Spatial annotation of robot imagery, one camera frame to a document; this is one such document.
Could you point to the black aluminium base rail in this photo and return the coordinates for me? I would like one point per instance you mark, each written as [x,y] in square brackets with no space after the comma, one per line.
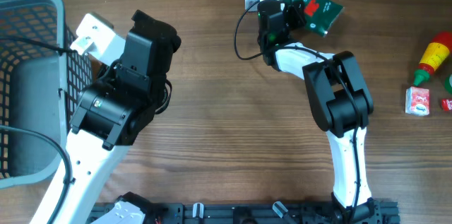
[132,208]

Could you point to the green lid jar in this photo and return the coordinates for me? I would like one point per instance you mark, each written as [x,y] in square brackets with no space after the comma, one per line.
[448,84]

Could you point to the red sriracha sauce bottle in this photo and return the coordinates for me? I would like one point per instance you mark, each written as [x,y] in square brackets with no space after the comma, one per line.
[437,51]

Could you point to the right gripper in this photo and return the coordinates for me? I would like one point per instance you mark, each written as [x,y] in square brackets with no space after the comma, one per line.
[296,8]

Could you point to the grey plastic shopping basket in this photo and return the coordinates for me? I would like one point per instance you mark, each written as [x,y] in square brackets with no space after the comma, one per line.
[39,86]

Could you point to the red patterned small box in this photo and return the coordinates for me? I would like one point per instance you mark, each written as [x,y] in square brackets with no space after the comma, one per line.
[417,101]

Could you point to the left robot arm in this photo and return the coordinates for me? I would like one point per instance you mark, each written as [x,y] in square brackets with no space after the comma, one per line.
[111,111]

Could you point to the red candy bar wrapper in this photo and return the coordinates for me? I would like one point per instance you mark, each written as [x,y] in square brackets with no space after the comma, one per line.
[446,105]

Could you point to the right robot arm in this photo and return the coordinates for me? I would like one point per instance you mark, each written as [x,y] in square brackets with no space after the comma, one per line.
[339,100]

